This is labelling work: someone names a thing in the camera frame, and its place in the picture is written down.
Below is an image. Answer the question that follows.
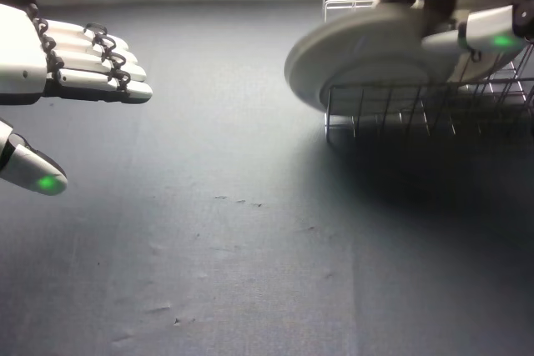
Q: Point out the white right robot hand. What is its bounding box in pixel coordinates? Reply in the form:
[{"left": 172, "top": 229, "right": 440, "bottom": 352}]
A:
[{"left": 373, "top": 0, "right": 534, "bottom": 63}]

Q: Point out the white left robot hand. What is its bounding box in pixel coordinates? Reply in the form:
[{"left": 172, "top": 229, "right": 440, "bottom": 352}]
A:
[{"left": 0, "top": 3, "right": 154, "bottom": 198}]

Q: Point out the white plate with dark rim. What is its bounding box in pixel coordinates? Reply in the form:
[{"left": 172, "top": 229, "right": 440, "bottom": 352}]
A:
[{"left": 283, "top": 0, "right": 529, "bottom": 118}]

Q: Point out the grey table cloth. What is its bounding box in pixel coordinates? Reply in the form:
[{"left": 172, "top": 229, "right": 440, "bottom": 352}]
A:
[{"left": 0, "top": 0, "right": 534, "bottom": 356}]

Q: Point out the silver wire dish rack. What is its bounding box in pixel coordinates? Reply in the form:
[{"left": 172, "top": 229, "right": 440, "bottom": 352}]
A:
[{"left": 323, "top": 0, "right": 534, "bottom": 144}]

